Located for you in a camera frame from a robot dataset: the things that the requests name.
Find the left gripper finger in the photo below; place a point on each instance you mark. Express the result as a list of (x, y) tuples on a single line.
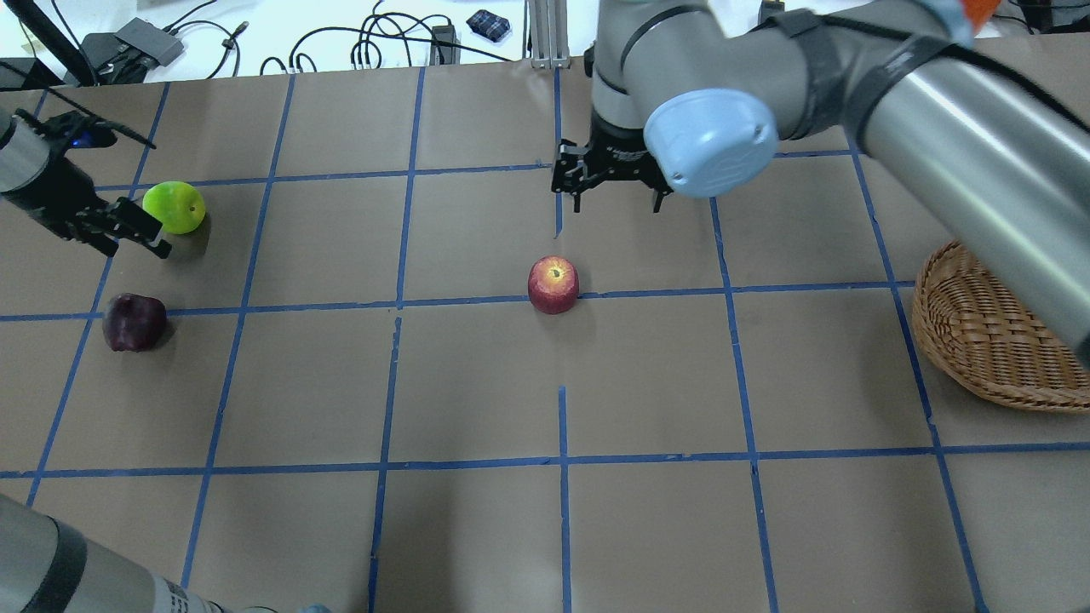
[(132, 222), (158, 247)]

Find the dark blue checkered pouch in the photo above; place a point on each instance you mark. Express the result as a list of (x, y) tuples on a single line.
[(489, 25)]

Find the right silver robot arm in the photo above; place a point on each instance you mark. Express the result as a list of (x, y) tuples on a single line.
[(681, 107)]

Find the dark red apple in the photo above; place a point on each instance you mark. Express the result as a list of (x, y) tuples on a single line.
[(134, 323)]

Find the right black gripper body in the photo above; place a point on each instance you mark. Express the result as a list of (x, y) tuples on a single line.
[(615, 156)]

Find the grey adapter box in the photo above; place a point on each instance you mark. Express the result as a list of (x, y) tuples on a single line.
[(153, 42)]

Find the woven wicker basket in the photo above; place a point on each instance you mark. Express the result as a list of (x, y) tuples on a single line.
[(979, 334)]

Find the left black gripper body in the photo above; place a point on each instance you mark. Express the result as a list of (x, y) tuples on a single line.
[(44, 189)]

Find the green apple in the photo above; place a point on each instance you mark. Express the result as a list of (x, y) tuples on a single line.
[(179, 207)]

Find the aluminium frame post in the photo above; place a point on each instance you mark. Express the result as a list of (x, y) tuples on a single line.
[(548, 34)]

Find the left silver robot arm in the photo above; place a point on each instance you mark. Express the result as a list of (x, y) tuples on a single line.
[(28, 144)]

